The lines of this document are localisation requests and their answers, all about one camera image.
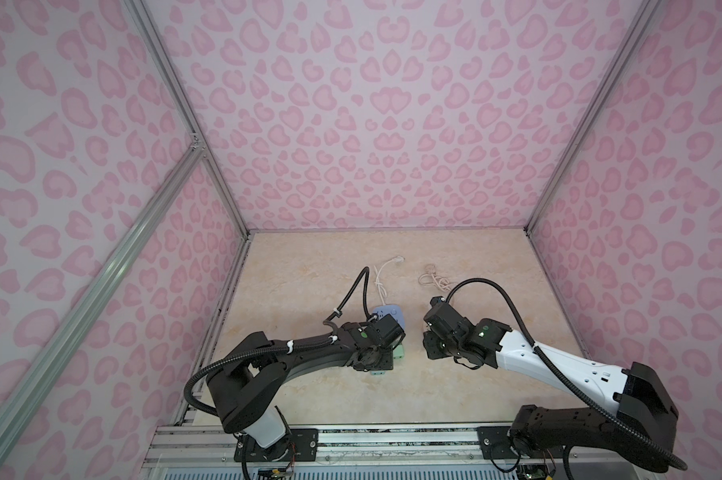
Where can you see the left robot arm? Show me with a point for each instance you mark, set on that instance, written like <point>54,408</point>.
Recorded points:
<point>244,383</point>

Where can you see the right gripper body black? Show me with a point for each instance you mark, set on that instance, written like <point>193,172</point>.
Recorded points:
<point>434,350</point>

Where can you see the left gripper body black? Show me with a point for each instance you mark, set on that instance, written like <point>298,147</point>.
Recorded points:
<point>385,362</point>

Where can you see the aluminium frame diagonal bar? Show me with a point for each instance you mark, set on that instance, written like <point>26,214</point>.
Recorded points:
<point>33,388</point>

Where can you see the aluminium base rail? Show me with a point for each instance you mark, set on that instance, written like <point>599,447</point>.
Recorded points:
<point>373,451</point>

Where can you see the blue square power strip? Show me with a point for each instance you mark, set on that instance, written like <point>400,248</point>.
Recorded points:
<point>392,310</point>

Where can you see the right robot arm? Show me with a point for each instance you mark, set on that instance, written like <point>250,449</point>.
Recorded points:
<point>627,411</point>

